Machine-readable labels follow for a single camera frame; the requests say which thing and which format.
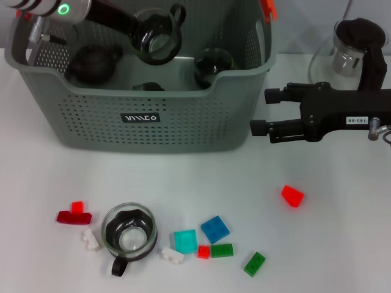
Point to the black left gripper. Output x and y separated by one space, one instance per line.
113 18

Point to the grey perforated plastic storage bin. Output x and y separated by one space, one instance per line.
183 122

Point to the cyan square toy brick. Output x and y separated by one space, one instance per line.
185 241

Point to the small red toy brick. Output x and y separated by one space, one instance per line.
78 207
204 252

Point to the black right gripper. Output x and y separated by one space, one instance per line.
336 110

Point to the red sloped toy brick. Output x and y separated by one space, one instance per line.
291 196

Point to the dark red long toy brick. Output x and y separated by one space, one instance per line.
73 218

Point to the blue square toy brick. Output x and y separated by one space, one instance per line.
214 229

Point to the green two-stud toy brick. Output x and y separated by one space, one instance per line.
222 250
254 264

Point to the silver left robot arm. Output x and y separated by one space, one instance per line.
76 9

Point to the white toy brick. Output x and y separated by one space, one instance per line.
91 240
171 255

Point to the dark clay teapot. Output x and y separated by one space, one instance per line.
91 65

